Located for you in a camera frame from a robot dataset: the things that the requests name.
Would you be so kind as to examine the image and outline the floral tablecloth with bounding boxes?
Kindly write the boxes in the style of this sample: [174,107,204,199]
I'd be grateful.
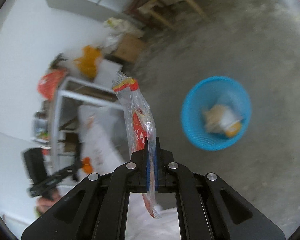
[78,105,130,180]

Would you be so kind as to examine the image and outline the blue plastic waste basket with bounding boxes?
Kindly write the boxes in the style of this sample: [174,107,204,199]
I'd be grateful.
[181,76,251,151]

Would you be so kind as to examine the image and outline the brown paper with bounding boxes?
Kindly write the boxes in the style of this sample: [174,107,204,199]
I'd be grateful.
[202,105,226,133]

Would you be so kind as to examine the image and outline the white side table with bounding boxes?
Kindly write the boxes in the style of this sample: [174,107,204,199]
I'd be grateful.
[49,76,122,171]

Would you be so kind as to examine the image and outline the person's left hand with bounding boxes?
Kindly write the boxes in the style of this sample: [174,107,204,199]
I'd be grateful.
[36,189,62,215]

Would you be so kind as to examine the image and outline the white bags on box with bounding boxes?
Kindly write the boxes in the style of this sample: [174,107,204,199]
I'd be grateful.
[103,17,145,54]

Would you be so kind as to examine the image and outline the brown cardboard box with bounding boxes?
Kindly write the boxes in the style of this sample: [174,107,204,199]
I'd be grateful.
[112,34,147,63]

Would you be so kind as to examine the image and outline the clear red zip bag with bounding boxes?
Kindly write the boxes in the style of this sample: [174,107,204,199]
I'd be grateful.
[112,72,160,219]

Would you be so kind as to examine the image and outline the white cardboard box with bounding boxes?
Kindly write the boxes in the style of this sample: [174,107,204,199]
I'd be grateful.
[94,59,123,88]

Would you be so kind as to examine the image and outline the red plastic bag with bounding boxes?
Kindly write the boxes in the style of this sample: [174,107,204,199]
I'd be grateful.
[37,69,68,101]

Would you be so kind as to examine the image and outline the dark wooden stool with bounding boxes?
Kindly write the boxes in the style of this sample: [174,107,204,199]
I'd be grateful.
[124,0,148,24]

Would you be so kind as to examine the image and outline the orange white medicine box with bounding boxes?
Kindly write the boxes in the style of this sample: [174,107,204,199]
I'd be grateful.
[219,107,242,138]

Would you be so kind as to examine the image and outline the yellow plastic bag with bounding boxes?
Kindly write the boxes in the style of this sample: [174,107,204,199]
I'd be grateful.
[74,45,103,80]

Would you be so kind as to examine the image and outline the steel rice cooker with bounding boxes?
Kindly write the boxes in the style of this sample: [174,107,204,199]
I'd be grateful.
[33,118,50,144]

